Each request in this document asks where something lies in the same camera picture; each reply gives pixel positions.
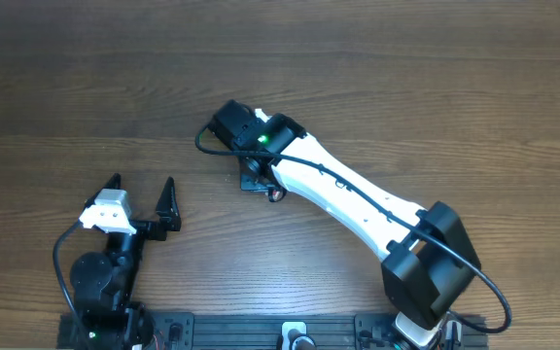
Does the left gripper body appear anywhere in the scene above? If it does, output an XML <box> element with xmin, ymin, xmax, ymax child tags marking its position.
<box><xmin>131</xmin><ymin>219</ymin><xmax>169</xmax><ymax>242</ymax></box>

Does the mounting rail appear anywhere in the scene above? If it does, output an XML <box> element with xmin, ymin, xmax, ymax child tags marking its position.
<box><xmin>57</xmin><ymin>310</ymin><xmax>489</xmax><ymax>350</ymax></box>

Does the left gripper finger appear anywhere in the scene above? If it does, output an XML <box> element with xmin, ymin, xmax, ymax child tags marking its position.
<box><xmin>84</xmin><ymin>172</ymin><xmax>123</xmax><ymax>208</ymax></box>
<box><xmin>155</xmin><ymin>176</ymin><xmax>183</xmax><ymax>232</ymax></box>

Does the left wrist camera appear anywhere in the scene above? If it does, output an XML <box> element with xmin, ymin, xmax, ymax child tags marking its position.
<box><xmin>78</xmin><ymin>188</ymin><xmax>138</xmax><ymax>236</ymax></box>

